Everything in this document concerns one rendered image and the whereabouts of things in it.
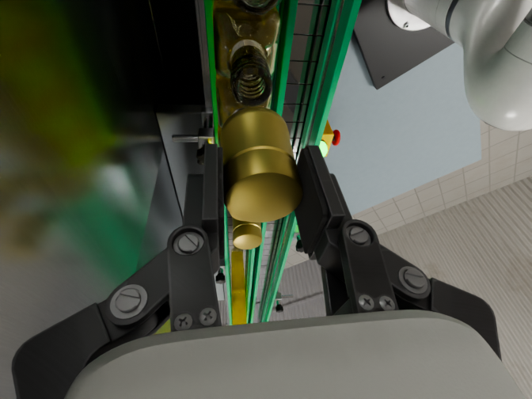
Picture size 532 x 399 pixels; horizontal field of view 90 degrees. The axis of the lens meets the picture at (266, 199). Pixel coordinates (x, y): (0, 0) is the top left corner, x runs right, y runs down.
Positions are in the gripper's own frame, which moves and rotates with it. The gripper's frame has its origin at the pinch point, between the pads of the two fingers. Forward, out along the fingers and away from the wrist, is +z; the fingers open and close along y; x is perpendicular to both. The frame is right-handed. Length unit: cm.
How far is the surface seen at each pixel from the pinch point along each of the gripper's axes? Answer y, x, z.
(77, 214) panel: -11.4, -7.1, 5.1
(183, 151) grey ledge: -9.4, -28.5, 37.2
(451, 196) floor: 219, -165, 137
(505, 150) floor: 227, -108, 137
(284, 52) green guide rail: 6.5, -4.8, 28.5
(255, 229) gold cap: 1.9, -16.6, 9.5
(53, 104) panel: -11.5, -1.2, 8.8
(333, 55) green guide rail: 13.8, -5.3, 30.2
